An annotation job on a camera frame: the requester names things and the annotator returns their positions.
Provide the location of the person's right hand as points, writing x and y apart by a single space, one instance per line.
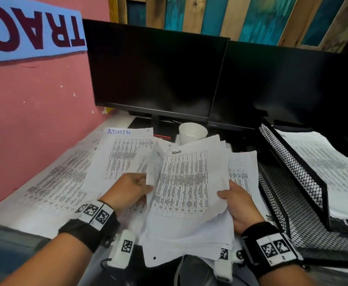
244 211

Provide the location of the person's left hand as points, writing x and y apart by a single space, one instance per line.
126 190

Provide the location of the white panel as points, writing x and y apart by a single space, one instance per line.
186 181

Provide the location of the person's left forearm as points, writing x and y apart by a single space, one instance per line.
49 265

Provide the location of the white desk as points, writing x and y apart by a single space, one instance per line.
119 120

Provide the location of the black mesh paper tray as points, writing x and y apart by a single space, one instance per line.
293 172

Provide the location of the yellow paper scrap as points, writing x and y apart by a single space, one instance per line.
108 110

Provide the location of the white paper cup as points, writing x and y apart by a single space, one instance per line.
192 132

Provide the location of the black computer monitor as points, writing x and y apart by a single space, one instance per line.
296 83
156 68

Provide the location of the blue sign with maroon letters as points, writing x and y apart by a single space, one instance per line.
28 29

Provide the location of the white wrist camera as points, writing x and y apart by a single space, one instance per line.
119 259
224 271

